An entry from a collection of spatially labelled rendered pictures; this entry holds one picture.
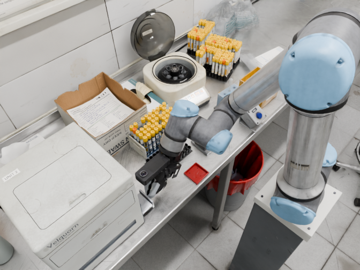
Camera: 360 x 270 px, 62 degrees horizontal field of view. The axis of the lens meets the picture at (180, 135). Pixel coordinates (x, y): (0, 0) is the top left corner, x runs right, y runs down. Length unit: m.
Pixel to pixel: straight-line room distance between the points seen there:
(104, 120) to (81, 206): 0.55
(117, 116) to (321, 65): 0.89
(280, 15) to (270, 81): 1.31
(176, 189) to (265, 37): 1.08
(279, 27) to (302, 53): 1.41
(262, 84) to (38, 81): 0.85
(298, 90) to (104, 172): 0.50
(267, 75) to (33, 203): 0.65
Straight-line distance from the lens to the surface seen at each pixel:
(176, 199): 1.08
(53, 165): 0.86
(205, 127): 0.84
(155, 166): 0.91
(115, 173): 0.79
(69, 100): 1.32
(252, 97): 0.83
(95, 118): 1.27
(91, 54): 1.36
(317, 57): 0.54
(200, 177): 1.12
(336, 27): 0.60
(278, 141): 2.44
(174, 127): 0.87
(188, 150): 1.17
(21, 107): 1.32
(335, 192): 1.15
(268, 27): 1.93
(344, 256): 2.14
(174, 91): 1.26
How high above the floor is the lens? 1.83
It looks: 50 degrees down
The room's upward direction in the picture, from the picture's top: 1 degrees counter-clockwise
